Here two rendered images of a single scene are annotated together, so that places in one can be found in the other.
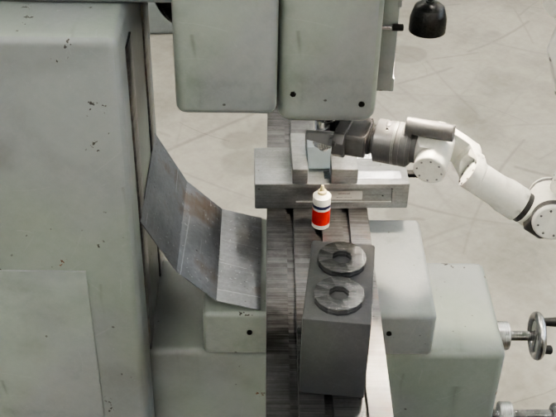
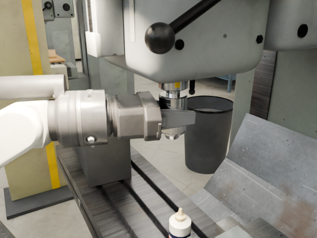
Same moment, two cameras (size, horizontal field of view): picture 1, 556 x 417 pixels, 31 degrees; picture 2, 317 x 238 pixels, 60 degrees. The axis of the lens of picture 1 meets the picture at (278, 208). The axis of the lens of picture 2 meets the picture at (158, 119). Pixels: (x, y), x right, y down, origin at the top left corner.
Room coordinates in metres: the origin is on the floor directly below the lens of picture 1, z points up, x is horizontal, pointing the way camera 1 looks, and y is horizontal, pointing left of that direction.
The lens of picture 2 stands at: (2.11, -0.32, 1.39)
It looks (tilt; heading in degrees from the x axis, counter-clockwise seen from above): 21 degrees down; 151
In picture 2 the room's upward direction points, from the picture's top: straight up
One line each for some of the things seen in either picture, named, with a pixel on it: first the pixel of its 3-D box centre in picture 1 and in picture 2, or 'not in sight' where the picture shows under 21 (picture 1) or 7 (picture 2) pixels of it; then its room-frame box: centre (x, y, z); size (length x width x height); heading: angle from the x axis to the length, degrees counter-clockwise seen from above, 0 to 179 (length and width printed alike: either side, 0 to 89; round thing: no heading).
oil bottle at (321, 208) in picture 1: (321, 205); (179, 232); (1.79, -0.10, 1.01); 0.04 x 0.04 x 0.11
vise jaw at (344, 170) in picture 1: (342, 157); not in sight; (1.92, -0.14, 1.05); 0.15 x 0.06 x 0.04; 2
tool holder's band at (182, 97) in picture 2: (325, 118); (172, 97); (1.75, -0.09, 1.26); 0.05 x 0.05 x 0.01
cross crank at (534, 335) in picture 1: (522, 335); not in sight; (1.76, -0.59, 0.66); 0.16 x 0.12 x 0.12; 91
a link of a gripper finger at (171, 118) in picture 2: not in sight; (177, 119); (1.78, -0.10, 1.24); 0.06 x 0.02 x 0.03; 72
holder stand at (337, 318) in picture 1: (337, 314); (99, 134); (1.39, -0.12, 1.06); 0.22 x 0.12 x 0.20; 175
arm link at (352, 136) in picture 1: (367, 139); (118, 117); (1.72, -0.18, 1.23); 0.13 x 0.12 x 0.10; 162
